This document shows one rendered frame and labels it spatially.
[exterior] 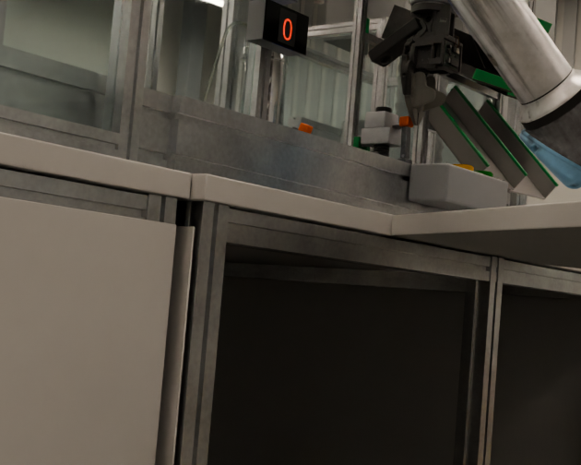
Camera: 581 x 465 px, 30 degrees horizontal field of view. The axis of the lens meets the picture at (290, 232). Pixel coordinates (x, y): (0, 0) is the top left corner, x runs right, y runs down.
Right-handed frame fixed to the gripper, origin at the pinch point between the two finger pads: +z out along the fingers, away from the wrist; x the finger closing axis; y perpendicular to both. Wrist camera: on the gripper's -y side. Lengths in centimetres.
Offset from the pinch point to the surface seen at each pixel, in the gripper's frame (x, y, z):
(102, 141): -86, 15, 20
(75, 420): -89, 18, 49
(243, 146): -60, 12, 16
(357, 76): 19.2, -26.2, -13.8
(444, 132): 21.5, -5.8, -1.5
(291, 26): -17.9, -15.3, -13.7
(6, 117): -99, 15, 20
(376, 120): -2.3, -6.2, 0.6
